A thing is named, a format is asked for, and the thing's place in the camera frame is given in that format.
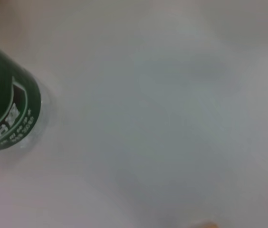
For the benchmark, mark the clear bottle with green label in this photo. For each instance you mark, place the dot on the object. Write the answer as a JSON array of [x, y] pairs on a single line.
[[17, 95]]

